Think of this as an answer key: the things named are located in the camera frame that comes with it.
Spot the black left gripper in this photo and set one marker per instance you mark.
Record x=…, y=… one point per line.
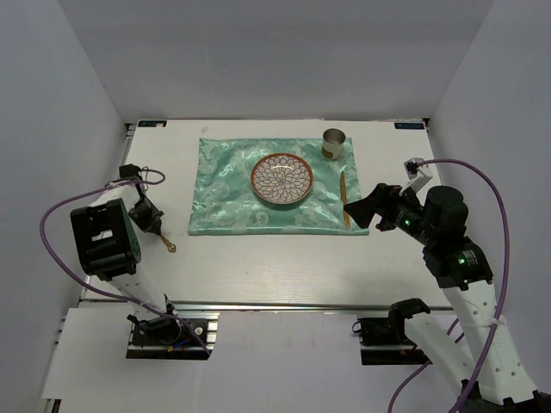
x=151, y=224

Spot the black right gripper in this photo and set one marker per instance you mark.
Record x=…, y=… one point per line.
x=384, y=199

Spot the gold knife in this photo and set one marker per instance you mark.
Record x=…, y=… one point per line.
x=343, y=197

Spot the gold fork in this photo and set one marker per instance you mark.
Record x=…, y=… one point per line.
x=171, y=247

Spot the cream metal cup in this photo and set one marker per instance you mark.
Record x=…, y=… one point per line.
x=332, y=143

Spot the mint green satin cloth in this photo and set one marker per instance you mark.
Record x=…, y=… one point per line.
x=225, y=203

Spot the floral plate with orange rim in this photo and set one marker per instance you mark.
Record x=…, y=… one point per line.
x=282, y=178

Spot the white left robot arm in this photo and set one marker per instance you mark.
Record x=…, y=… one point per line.
x=108, y=247

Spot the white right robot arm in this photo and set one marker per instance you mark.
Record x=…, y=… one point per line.
x=490, y=377

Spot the blue corner sticker left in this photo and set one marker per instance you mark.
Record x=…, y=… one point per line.
x=152, y=123

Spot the blue corner sticker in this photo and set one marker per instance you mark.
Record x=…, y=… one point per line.
x=409, y=125
x=152, y=123

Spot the blue corner sticker right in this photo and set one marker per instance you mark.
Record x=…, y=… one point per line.
x=409, y=125

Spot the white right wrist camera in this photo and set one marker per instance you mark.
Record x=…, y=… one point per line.
x=418, y=174

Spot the aluminium table edge rail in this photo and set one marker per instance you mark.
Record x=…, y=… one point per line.
x=212, y=307

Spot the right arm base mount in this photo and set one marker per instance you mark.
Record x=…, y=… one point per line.
x=381, y=347

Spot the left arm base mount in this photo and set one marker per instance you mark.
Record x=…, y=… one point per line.
x=167, y=339

